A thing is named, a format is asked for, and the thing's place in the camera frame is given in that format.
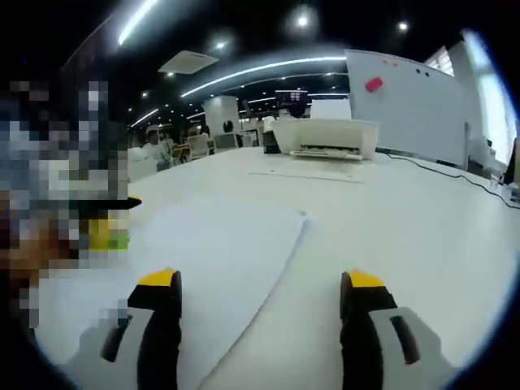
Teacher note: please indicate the white printer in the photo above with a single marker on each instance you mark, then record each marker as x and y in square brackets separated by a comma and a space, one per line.
[325, 136]

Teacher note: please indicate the red whiteboard eraser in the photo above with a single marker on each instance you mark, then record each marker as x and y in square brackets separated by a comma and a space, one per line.
[374, 84]

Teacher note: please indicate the black device with white roll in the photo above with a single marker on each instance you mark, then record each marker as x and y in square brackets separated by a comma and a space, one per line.
[271, 144]

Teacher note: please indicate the white table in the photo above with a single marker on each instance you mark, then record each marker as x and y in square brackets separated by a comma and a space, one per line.
[365, 227]

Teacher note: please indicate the white whiteboard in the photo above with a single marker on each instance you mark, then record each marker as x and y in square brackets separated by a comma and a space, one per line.
[406, 118]

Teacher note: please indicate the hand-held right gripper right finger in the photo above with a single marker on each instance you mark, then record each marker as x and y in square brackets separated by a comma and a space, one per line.
[361, 333]

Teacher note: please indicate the curved ceiling light strip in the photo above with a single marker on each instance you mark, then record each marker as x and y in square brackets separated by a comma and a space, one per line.
[136, 22]
[260, 71]

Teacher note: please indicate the stack of white printing papers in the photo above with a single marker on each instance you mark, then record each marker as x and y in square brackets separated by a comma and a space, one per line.
[203, 264]

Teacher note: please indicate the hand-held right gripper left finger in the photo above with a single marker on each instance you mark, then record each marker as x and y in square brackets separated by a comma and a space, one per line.
[162, 325]

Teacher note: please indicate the ceiling air conditioner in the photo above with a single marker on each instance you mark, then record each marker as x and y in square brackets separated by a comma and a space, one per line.
[187, 63]

